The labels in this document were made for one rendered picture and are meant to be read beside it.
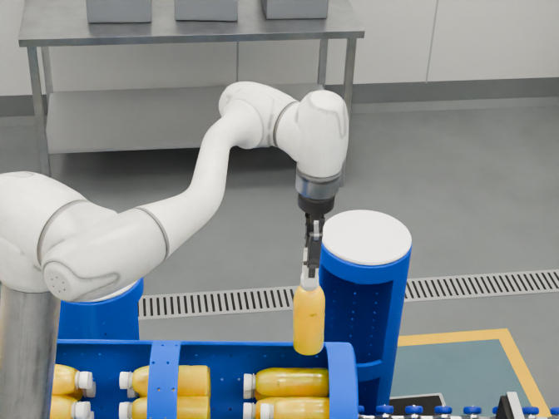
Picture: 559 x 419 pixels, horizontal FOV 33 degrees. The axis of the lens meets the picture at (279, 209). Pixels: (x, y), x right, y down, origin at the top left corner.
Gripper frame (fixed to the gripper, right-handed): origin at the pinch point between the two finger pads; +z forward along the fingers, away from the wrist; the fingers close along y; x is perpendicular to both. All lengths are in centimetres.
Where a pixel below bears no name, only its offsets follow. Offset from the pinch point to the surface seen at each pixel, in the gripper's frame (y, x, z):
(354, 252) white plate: 65, -20, 45
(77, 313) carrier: 42, 59, 50
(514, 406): -1, -52, 40
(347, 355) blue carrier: 0.0, -10.2, 25.1
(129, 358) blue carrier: 12, 41, 39
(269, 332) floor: 144, 0, 149
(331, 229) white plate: 77, -14, 45
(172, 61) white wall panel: 336, 54, 116
